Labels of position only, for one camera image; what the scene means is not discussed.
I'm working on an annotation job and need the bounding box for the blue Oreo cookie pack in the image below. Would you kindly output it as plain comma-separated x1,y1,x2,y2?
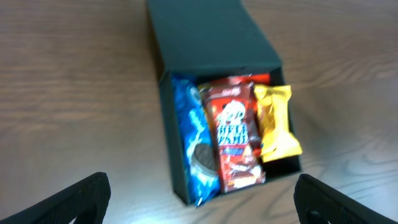
172,78,220,207

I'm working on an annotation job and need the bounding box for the red Meiji panda biscuit box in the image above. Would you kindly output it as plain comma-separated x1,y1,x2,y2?
201,84,266,194

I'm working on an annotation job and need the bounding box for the black gift box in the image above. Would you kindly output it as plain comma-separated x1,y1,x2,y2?
146,0,285,206

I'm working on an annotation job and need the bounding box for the small yellow snack packet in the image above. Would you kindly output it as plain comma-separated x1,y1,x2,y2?
254,84,302,162

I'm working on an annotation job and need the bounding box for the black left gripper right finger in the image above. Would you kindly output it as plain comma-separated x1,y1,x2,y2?
294,174,397,224

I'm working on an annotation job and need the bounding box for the red nut snack bag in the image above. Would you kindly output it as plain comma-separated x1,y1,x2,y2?
210,73,271,86

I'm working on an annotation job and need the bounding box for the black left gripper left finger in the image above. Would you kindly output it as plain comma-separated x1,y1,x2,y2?
1,172,111,224

